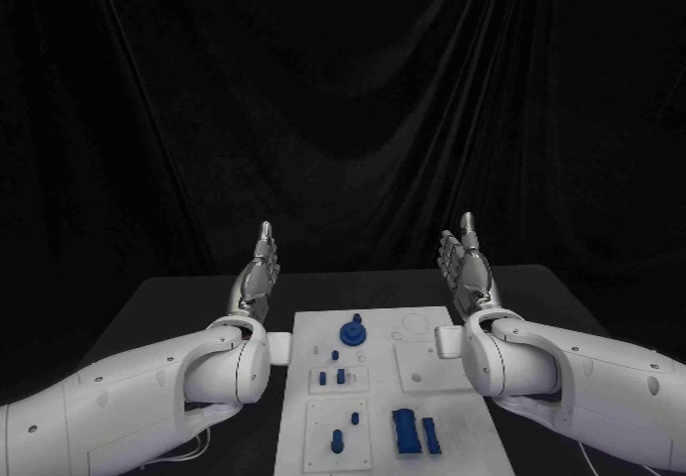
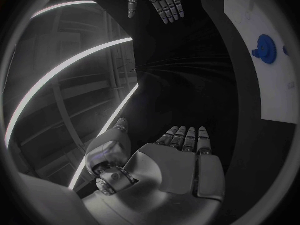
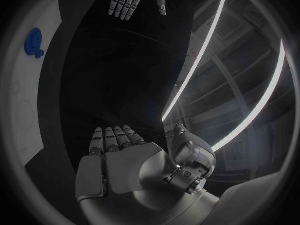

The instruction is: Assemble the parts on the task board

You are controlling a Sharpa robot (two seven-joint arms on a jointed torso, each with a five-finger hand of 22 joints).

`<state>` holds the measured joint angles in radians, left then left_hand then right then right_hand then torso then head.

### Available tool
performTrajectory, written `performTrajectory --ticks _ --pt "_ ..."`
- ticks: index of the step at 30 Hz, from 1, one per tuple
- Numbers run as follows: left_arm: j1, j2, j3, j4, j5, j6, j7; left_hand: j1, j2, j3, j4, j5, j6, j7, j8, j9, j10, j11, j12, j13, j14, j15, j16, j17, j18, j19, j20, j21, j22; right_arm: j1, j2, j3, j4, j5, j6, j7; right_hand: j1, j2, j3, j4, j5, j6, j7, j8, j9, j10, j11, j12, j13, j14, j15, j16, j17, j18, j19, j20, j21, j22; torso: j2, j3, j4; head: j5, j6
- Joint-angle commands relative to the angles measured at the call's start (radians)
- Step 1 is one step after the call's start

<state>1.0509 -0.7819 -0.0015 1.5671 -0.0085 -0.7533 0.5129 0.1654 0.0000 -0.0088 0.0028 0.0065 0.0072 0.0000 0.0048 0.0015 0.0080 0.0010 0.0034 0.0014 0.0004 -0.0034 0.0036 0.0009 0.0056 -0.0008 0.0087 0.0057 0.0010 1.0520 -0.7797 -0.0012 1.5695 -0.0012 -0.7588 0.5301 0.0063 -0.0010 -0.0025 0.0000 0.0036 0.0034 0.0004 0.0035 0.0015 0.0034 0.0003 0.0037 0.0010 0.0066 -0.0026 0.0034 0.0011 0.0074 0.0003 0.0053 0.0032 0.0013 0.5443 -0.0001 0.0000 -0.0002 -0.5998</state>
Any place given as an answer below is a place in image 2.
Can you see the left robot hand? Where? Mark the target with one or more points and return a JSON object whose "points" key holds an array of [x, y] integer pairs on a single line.
{"points": [[164, 181]]}

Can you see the white task board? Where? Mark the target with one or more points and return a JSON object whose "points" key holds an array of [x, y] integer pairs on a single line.
{"points": [[276, 90]]}

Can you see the blue peg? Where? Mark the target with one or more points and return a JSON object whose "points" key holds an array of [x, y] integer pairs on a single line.
{"points": [[255, 52]]}

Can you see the blue gear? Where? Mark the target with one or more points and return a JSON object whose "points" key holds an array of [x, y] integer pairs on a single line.
{"points": [[267, 49]]}

